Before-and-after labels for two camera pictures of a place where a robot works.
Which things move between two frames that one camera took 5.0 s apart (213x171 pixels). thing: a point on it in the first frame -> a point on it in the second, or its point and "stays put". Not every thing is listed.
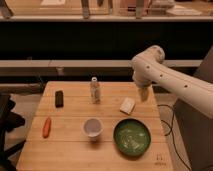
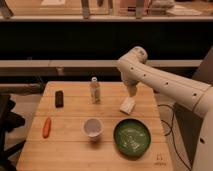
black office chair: x=9 y=121 stays put
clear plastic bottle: x=95 y=90 stays put
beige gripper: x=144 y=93 -> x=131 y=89
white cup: x=92 y=127 stays put
